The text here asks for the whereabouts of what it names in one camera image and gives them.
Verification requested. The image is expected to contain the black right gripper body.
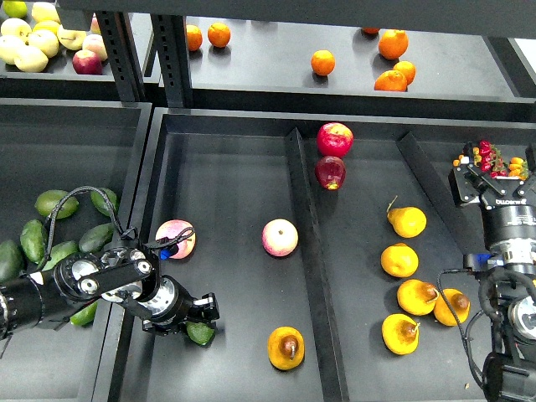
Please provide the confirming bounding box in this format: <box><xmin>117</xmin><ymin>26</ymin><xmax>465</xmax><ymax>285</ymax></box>
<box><xmin>448</xmin><ymin>162</ymin><xmax>536</xmax><ymax>252</ymax></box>

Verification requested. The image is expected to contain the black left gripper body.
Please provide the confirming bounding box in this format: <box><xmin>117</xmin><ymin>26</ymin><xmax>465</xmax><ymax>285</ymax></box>
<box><xmin>140</xmin><ymin>276</ymin><xmax>209</xmax><ymax>324</ymax></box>

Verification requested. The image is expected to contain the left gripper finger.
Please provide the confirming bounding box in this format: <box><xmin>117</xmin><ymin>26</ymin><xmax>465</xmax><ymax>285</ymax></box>
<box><xmin>194</xmin><ymin>292</ymin><xmax>220</xmax><ymax>322</ymax></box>
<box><xmin>142</xmin><ymin>320</ymin><xmax>187</xmax><ymax>336</ymax></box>

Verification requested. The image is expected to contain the yellow pear with brown base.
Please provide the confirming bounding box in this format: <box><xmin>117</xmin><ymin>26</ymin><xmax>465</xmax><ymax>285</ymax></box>
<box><xmin>267</xmin><ymin>327</ymin><xmax>305</xmax><ymax>371</ymax></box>

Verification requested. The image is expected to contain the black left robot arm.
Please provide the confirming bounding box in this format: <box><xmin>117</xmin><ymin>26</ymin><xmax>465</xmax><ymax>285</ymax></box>
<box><xmin>1</xmin><ymin>186</ymin><xmax>219</xmax><ymax>338</ymax></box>

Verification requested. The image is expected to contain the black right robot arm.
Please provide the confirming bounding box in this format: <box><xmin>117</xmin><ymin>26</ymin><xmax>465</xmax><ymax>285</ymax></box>
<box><xmin>441</xmin><ymin>141</ymin><xmax>535</xmax><ymax>401</ymax></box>

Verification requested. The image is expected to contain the yellow pear with stem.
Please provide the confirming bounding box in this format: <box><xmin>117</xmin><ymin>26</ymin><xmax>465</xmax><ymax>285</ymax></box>
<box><xmin>386</xmin><ymin>195</ymin><xmax>427</xmax><ymax>239</ymax></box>

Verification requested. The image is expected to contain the green avocado bottom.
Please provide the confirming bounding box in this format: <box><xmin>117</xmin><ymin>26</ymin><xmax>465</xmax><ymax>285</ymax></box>
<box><xmin>70</xmin><ymin>301</ymin><xmax>98</xmax><ymax>327</ymax></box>

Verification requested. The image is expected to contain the dark green avocado middle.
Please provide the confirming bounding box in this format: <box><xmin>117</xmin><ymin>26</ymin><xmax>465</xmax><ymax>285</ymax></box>
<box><xmin>78</xmin><ymin>223</ymin><xmax>115</xmax><ymax>252</ymax></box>

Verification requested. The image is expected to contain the dark green avocado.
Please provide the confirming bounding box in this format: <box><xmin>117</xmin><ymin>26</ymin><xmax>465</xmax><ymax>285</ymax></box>
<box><xmin>78</xmin><ymin>223</ymin><xmax>115</xmax><ymax>252</ymax></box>
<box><xmin>90</xmin><ymin>188</ymin><xmax>120</xmax><ymax>217</ymax></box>
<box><xmin>19</xmin><ymin>219</ymin><xmax>48</xmax><ymax>264</ymax></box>

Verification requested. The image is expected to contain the round yellow pear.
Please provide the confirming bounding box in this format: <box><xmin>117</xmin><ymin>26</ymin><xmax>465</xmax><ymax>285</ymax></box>
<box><xmin>380</xmin><ymin>243</ymin><xmax>419</xmax><ymax>278</ymax></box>

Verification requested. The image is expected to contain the yellow pear right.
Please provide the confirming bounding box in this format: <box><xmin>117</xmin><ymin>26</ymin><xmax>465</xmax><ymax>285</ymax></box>
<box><xmin>433</xmin><ymin>288</ymin><xmax>471</xmax><ymax>327</ymax></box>

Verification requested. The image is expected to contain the green avocado under gripper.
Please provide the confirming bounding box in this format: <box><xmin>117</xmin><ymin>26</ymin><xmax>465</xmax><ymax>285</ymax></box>
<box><xmin>42</xmin><ymin>240</ymin><xmax>79</xmax><ymax>271</ymax></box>

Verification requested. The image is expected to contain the dark green avocado top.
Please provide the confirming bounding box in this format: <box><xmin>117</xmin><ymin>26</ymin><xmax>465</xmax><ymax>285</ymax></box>
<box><xmin>90</xmin><ymin>188</ymin><xmax>120</xmax><ymax>217</ymax></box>

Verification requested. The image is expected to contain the dark green avocado far left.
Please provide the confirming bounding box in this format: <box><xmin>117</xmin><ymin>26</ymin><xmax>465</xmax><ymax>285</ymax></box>
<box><xmin>19</xmin><ymin>219</ymin><xmax>48</xmax><ymax>264</ymax></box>

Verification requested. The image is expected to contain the light green avocado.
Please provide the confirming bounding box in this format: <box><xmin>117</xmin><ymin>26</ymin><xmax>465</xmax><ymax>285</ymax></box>
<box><xmin>0</xmin><ymin>240</ymin><xmax>25</xmax><ymax>284</ymax></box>

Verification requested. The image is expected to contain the yellow pear bottom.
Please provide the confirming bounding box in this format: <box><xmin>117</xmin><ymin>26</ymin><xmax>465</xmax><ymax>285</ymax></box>
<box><xmin>381</xmin><ymin>313</ymin><xmax>420</xmax><ymax>356</ymax></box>

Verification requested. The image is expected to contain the orange cherry tomato bunch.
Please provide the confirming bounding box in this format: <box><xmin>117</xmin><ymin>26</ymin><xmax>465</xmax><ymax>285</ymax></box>
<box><xmin>452</xmin><ymin>146</ymin><xmax>482</xmax><ymax>167</ymax></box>

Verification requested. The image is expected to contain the orange tomato bunch right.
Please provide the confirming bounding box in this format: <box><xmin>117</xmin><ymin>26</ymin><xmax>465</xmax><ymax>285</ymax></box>
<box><xmin>508</xmin><ymin>157</ymin><xmax>529</xmax><ymax>179</ymax></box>

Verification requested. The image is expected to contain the red cherry tomato bunch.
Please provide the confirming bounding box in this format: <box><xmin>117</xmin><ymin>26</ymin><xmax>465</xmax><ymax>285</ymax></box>
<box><xmin>478</xmin><ymin>140</ymin><xmax>508</xmax><ymax>178</ymax></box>

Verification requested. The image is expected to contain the pink apple left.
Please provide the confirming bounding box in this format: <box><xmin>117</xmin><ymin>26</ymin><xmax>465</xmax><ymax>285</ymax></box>
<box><xmin>155</xmin><ymin>219</ymin><xmax>196</xmax><ymax>260</ymax></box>

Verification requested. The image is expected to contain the small orange right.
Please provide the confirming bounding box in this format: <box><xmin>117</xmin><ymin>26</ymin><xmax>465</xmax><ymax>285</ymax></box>
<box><xmin>393</xmin><ymin>60</ymin><xmax>416</xmax><ymax>85</ymax></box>

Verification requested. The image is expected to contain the orange at shelf front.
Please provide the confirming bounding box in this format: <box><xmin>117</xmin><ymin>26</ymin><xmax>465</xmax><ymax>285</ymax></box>
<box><xmin>374</xmin><ymin>70</ymin><xmax>408</xmax><ymax>92</ymax></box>

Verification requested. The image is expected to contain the pink apple centre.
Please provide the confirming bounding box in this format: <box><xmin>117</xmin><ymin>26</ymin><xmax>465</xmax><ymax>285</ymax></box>
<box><xmin>261</xmin><ymin>219</ymin><xmax>298</xmax><ymax>257</ymax></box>

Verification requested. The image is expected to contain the large orange on shelf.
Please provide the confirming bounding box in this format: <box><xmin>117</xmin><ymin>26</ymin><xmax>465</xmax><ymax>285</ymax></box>
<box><xmin>378</xmin><ymin>29</ymin><xmax>409</xmax><ymax>59</ymax></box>

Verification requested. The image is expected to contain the bright red apple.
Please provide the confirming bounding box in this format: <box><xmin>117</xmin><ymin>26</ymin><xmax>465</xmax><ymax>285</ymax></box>
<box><xmin>317</xmin><ymin>122</ymin><xmax>354</xmax><ymax>158</ymax></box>

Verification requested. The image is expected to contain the dark red apple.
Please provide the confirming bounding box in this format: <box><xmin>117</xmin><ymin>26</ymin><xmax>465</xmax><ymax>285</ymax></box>
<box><xmin>315</xmin><ymin>156</ymin><xmax>346</xmax><ymax>191</ymax></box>

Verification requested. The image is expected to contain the black centre tray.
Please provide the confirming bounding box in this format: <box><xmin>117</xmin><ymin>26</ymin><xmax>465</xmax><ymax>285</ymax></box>
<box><xmin>112</xmin><ymin>108</ymin><xmax>535</xmax><ymax>401</ymax></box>

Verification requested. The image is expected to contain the orange partly hidden top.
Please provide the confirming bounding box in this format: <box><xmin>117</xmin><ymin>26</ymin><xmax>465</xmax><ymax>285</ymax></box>
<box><xmin>361</xmin><ymin>28</ymin><xmax>379</xmax><ymax>35</ymax></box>

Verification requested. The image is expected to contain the orange on shelf centre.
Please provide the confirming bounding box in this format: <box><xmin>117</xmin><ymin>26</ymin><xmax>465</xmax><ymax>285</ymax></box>
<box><xmin>311</xmin><ymin>49</ymin><xmax>336</xmax><ymax>76</ymax></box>

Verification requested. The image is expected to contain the black shelf tray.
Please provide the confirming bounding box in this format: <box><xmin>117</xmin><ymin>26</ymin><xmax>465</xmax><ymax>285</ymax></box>
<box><xmin>189</xmin><ymin>20</ymin><xmax>535</xmax><ymax>123</ymax></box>
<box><xmin>0</xmin><ymin>12</ymin><xmax>154</xmax><ymax>102</ymax></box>

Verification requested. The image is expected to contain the black upper left shelf tray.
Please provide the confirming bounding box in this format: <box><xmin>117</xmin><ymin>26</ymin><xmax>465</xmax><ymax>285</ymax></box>
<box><xmin>0</xmin><ymin>12</ymin><xmax>154</xmax><ymax>102</ymax></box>

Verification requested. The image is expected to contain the red apple on shelf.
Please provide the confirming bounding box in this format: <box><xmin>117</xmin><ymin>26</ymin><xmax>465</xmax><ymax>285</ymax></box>
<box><xmin>72</xmin><ymin>49</ymin><xmax>103</xmax><ymax>75</ymax></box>

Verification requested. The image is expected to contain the orange on shelf left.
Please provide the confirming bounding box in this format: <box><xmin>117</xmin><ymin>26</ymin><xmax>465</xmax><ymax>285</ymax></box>
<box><xmin>186</xmin><ymin>24</ymin><xmax>204</xmax><ymax>52</ymax></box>

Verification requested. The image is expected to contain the black shelf post right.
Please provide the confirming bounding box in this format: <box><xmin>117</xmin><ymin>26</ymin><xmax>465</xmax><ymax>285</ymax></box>
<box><xmin>151</xmin><ymin>14</ymin><xmax>193</xmax><ymax>109</ymax></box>

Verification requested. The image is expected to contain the black shelf post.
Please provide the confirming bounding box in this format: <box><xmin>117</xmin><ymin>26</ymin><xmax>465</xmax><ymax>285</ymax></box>
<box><xmin>151</xmin><ymin>14</ymin><xmax>193</xmax><ymax>109</ymax></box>
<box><xmin>95</xmin><ymin>11</ymin><xmax>146</xmax><ymax>102</ymax></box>

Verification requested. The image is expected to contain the black shelf post left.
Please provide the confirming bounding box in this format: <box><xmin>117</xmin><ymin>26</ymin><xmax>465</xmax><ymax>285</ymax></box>
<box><xmin>95</xmin><ymin>11</ymin><xmax>146</xmax><ymax>102</ymax></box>

